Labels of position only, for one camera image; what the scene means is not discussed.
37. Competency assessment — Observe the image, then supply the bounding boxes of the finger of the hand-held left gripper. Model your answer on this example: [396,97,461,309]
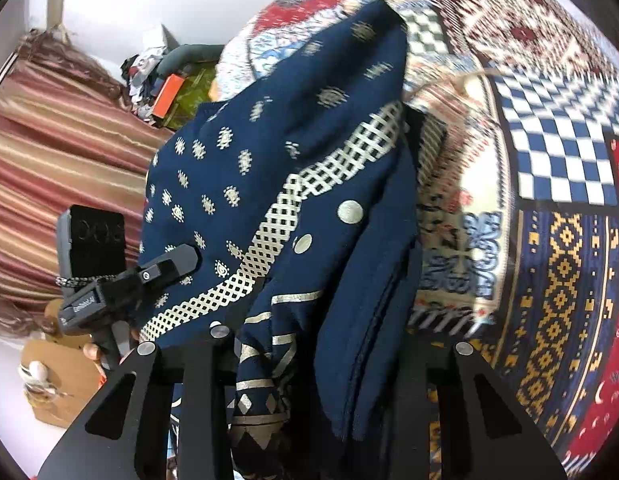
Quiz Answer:
[122,244,200,292]

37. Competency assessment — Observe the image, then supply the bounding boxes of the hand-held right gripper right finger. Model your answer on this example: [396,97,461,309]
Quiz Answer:
[384,240,570,480]

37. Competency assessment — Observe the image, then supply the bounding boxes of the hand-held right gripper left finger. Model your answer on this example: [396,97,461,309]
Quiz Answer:
[36,277,270,480]

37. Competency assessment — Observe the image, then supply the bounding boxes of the navy blue printed garment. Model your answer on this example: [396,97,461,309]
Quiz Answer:
[139,0,426,480]

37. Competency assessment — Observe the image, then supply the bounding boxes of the striped pink curtain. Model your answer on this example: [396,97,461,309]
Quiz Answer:
[0,30,175,341]

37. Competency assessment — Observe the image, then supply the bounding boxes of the brown wooden board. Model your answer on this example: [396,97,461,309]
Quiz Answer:
[22,300,110,428]

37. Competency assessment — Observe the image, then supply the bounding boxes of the orange box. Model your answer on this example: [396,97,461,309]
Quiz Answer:
[154,74,185,120]

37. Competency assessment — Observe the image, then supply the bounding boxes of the green cloth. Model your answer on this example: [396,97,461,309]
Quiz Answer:
[166,62,221,131]

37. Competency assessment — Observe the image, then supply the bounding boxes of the pile of mixed clutter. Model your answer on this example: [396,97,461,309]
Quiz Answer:
[120,25,180,123]

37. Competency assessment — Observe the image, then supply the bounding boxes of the grey stuffed cushion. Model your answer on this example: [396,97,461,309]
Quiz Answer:
[159,44,224,77]

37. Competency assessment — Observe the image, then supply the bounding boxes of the printed patchwork blanket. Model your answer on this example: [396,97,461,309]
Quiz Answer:
[216,0,619,480]

